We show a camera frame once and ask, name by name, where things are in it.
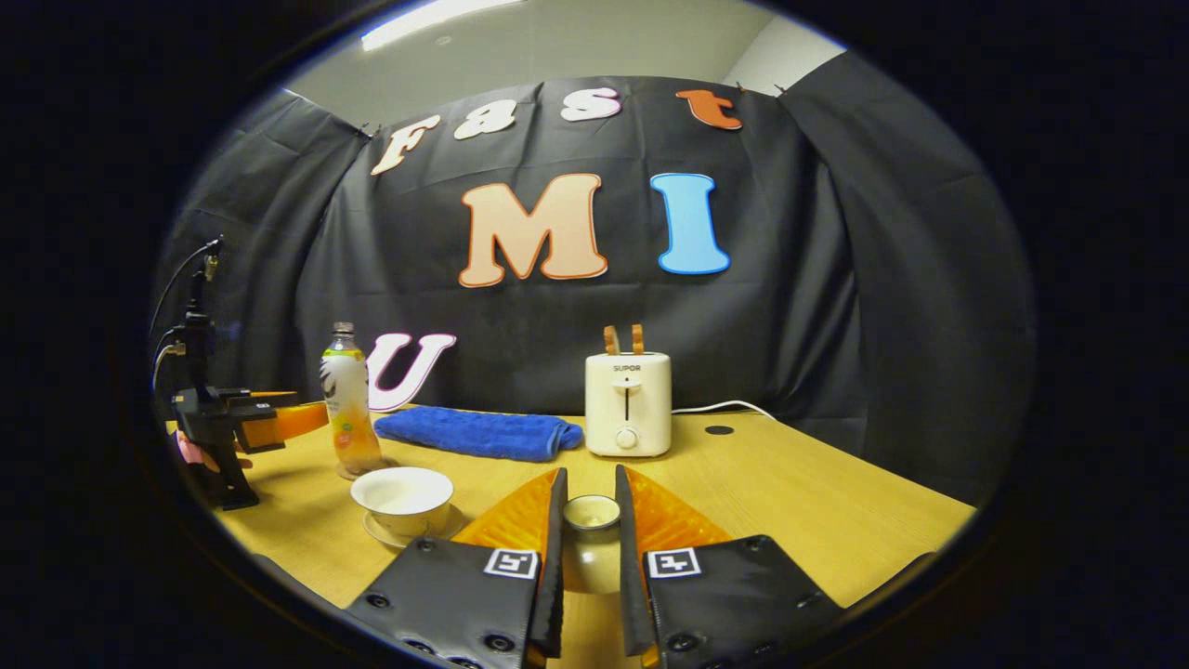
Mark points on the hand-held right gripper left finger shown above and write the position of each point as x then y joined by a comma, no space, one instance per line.
464,604

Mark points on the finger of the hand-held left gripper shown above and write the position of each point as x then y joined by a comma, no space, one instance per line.
297,423

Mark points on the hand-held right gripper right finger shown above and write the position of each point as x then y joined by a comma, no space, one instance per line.
725,604

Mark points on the clear white-labelled water bottle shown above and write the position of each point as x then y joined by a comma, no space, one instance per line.
350,409

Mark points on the cream ceramic teacup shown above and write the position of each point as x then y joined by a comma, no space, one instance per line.
404,497

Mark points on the cream ceramic saucer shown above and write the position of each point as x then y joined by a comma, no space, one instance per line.
446,534

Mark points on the blue towel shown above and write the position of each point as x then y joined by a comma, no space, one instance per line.
474,432

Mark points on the cream toaster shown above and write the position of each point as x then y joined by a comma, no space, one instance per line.
627,404

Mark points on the toast bread slice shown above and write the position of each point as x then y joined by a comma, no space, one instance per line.
611,340
638,338

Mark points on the black backdrop cloth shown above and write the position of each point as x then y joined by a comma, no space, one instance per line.
836,279

